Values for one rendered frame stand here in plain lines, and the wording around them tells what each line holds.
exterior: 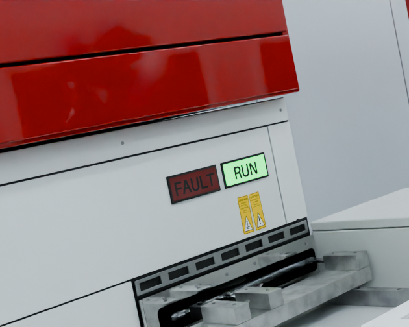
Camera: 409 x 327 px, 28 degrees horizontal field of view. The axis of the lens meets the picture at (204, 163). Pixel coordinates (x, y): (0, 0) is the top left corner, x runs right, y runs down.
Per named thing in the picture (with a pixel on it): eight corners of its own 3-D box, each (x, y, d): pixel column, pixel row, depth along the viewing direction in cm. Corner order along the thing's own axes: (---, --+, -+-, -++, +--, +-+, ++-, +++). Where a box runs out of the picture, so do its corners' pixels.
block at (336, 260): (325, 270, 156) (322, 254, 155) (335, 265, 158) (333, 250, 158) (359, 270, 150) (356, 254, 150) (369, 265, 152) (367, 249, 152)
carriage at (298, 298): (203, 341, 134) (199, 324, 133) (339, 279, 158) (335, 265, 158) (237, 344, 128) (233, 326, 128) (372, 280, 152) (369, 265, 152)
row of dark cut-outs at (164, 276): (135, 296, 133) (132, 281, 133) (306, 231, 162) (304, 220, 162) (137, 296, 133) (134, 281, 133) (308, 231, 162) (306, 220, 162)
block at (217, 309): (203, 322, 134) (199, 305, 134) (217, 316, 136) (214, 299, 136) (237, 325, 128) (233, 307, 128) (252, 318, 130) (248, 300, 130)
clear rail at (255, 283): (168, 322, 136) (167, 313, 136) (311, 262, 161) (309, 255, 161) (173, 322, 135) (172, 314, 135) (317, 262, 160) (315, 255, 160)
